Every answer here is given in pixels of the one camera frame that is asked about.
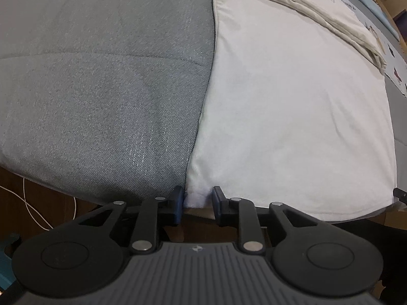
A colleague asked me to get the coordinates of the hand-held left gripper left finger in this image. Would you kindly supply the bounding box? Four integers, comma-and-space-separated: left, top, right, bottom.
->
76, 186, 185, 255

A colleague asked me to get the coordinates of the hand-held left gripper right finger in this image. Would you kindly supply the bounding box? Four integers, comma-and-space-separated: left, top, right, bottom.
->
212, 186, 319, 254

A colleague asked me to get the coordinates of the white long-sleeve shirt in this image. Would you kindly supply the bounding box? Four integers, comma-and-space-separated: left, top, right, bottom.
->
184, 0, 397, 223

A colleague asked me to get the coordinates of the grey printed bed sheet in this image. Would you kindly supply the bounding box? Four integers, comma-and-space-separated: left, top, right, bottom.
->
0, 0, 407, 218

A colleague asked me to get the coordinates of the teal object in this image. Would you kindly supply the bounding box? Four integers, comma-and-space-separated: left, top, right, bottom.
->
0, 233, 20, 293

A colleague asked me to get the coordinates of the white cable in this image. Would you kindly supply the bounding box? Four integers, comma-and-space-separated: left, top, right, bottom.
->
22, 177, 77, 231

